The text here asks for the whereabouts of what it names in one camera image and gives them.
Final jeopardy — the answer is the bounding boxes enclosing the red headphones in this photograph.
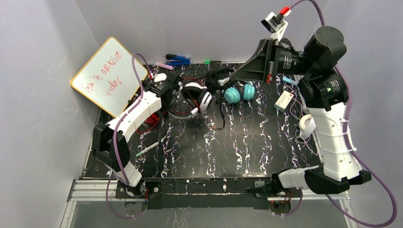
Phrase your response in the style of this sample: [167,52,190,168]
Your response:
[136,77,205,135]

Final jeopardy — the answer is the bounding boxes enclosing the black and white headphones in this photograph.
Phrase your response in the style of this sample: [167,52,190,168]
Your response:
[168,69,234,120]

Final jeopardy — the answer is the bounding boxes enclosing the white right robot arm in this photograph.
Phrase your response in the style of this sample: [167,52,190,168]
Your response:
[230,26,372,194]

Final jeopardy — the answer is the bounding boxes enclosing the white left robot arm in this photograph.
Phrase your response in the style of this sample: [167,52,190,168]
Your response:
[90,74,184,198]

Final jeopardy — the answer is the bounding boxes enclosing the teal headphones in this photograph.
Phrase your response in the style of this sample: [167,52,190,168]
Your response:
[205,69,256,104]

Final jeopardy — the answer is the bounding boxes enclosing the white beige headphones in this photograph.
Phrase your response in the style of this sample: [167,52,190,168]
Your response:
[299,114,316,141]

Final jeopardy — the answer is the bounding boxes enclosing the pink marker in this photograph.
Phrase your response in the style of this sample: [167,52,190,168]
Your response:
[155,62,173,70]

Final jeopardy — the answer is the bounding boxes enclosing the light blue marker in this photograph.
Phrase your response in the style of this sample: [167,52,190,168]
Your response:
[283,76,298,86]

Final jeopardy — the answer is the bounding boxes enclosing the blue stapler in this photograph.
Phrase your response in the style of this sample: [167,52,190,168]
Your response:
[165,54,191,66]

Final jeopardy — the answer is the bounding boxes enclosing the small white labelled box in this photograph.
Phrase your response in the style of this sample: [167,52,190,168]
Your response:
[274,91,294,112]

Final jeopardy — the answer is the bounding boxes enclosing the green capped marker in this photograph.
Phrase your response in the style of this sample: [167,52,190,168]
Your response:
[204,60,226,65]

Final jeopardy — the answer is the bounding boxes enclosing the yellow framed whiteboard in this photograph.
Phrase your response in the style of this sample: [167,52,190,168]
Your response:
[70,37,139,117]

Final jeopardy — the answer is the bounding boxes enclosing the white green capped pen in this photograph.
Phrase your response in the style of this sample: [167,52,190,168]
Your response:
[136,142,159,157]

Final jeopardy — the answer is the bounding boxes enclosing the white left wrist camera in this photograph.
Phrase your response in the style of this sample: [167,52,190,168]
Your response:
[154,73,167,83]

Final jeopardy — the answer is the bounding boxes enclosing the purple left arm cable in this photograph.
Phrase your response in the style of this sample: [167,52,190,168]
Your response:
[105,53,155,219]

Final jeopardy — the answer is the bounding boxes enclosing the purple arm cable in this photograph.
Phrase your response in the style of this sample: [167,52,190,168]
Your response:
[105,53,155,219]
[280,0,398,228]

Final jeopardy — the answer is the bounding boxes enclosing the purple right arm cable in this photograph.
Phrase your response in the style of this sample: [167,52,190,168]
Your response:
[280,0,398,228]

